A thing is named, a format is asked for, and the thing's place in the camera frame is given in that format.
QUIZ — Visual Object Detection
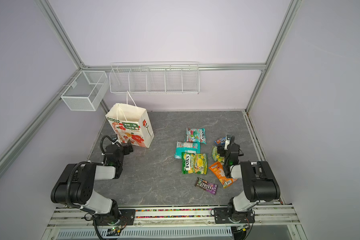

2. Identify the green Fox's spring tea bag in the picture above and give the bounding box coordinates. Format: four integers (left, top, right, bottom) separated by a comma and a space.
212, 146, 225, 163

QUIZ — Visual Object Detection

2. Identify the white floral paper bag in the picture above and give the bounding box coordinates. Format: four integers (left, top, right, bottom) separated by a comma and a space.
106, 101, 154, 148

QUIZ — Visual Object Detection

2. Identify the purple M&M's packet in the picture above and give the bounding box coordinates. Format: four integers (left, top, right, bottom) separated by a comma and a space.
195, 178, 218, 195

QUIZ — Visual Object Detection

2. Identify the green Fox's candy bag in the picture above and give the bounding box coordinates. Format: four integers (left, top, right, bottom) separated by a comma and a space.
182, 153, 208, 175

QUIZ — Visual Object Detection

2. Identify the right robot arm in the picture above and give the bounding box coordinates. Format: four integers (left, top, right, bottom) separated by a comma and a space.
223, 143, 281, 223

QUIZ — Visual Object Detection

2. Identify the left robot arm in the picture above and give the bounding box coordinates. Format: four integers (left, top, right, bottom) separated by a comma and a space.
51, 135, 134, 226

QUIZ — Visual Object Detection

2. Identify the orange Fox's fruits bag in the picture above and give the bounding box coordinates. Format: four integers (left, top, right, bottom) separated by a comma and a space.
209, 162, 237, 189

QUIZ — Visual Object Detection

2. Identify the teal Fox's candy bag back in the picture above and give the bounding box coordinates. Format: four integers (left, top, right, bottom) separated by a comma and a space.
174, 141, 200, 159

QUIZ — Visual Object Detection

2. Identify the teal fox's candy bag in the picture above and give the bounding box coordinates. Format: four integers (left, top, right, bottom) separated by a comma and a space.
174, 141, 200, 159
185, 128, 207, 144

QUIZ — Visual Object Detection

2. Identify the teal Fox's candy bag front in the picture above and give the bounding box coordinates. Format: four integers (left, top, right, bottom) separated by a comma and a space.
185, 128, 207, 144

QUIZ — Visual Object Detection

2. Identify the blue M&M's packet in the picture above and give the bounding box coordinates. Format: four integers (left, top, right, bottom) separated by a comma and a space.
215, 137, 227, 147

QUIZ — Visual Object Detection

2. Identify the small white mesh basket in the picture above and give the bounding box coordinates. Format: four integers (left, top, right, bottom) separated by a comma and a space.
61, 71, 110, 112

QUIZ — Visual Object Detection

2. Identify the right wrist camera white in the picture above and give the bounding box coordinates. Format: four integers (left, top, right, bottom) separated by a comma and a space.
224, 134, 235, 151

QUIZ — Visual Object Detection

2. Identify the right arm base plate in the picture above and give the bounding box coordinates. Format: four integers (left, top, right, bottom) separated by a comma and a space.
211, 207, 255, 224

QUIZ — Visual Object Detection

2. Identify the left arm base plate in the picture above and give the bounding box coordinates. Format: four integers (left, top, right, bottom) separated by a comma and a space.
94, 209, 136, 227

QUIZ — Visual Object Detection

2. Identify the long white wire basket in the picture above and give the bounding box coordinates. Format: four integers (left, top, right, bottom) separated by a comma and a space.
109, 62, 200, 94

